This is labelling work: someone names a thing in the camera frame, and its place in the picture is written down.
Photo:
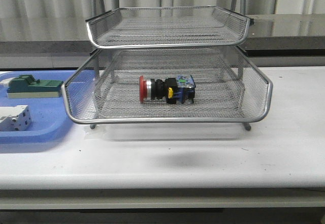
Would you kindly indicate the red emergency push button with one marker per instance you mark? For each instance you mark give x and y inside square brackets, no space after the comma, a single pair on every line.
[173,90]

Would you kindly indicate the silver mesh tray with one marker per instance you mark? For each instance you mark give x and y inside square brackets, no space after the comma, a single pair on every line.
[167,27]
[213,102]
[205,64]

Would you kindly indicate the blue plastic tray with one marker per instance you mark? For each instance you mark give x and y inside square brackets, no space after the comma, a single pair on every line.
[49,120]

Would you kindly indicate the grey background counter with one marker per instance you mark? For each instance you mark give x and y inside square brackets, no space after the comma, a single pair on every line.
[275,40]

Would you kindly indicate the green electrical switch block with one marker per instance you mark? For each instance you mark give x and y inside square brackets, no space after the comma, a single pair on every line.
[26,87]

